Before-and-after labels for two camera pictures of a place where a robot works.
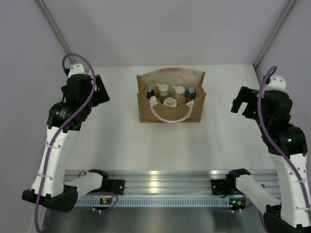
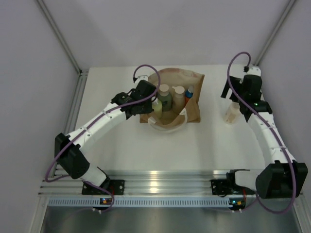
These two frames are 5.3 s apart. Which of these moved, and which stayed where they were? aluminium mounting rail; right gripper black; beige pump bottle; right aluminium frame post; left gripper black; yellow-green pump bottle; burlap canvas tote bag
Moved: beige pump bottle; right gripper black; yellow-green pump bottle; burlap canvas tote bag; left gripper black
Stayed: right aluminium frame post; aluminium mounting rail
